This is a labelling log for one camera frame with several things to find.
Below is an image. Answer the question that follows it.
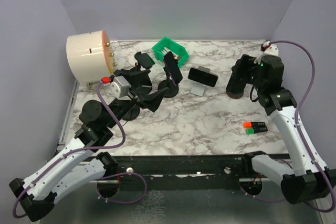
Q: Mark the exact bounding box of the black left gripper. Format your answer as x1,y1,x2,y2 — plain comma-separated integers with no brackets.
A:
106,70,169,129

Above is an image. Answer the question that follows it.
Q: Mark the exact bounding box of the green cap marker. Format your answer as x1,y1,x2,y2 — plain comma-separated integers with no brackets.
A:
245,127,268,135

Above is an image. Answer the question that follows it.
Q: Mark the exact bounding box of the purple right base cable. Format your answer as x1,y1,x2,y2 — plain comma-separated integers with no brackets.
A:
240,159,292,203

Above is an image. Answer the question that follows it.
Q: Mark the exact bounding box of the black front mounting rail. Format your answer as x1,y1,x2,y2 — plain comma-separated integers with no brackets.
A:
81,154,263,190

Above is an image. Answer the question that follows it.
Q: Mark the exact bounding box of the silver folding phone stand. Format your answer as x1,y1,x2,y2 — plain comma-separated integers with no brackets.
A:
191,66,211,97

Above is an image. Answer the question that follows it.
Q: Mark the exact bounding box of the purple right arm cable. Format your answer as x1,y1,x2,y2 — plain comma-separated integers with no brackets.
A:
267,40,336,213

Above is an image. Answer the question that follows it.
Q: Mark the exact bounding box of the purple case phone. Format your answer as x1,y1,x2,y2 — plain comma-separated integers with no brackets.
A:
163,51,183,86

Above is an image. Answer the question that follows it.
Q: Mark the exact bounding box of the black clamp phone stand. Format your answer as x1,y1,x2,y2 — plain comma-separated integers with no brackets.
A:
134,51,155,70

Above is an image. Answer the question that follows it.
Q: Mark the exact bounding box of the orange cap marker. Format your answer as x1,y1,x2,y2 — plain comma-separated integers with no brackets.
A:
243,122,266,128

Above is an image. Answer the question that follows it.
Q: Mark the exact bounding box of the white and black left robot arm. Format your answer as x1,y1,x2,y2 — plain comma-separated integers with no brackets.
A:
9,70,168,221

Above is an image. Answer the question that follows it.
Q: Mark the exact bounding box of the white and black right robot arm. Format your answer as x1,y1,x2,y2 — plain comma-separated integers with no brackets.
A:
226,54,335,204

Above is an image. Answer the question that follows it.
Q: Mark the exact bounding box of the green plastic bin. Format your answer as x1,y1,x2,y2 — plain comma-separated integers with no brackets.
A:
152,37,190,67

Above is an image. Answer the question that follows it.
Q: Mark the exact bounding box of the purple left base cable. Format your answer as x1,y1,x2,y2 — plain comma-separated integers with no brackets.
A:
96,170,148,205

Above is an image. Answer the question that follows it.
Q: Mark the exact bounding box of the brown base phone stand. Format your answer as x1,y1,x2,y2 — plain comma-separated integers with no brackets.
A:
226,88,244,99

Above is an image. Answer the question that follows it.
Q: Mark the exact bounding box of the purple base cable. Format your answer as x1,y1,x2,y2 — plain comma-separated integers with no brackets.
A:
96,170,148,205
240,159,292,203

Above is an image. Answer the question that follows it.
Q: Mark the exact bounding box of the black phone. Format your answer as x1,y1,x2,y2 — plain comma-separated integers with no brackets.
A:
227,61,249,94

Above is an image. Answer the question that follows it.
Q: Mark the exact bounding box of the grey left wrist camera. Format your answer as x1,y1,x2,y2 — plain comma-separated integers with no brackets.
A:
110,76,131,99

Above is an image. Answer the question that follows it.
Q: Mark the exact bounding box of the black round base phone stand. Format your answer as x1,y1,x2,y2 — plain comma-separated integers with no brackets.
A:
158,67,179,98

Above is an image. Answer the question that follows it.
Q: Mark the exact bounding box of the white cylindrical drum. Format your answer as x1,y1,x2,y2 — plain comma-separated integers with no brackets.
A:
66,30,116,84

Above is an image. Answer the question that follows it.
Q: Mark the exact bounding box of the black front phone stand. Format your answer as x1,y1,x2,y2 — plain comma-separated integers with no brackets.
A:
122,105,140,121

